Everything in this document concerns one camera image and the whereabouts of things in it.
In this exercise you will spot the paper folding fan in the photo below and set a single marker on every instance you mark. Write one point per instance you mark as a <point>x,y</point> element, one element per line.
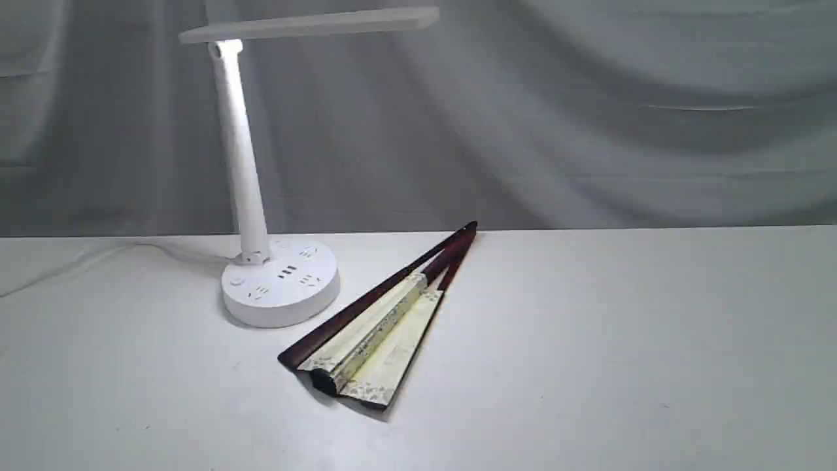
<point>365,351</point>

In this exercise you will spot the white desk lamp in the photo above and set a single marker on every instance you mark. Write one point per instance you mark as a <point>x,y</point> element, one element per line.
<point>277,282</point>

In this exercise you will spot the grey backdrop cloth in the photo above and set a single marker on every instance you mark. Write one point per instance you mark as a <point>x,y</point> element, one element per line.
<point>518,114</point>

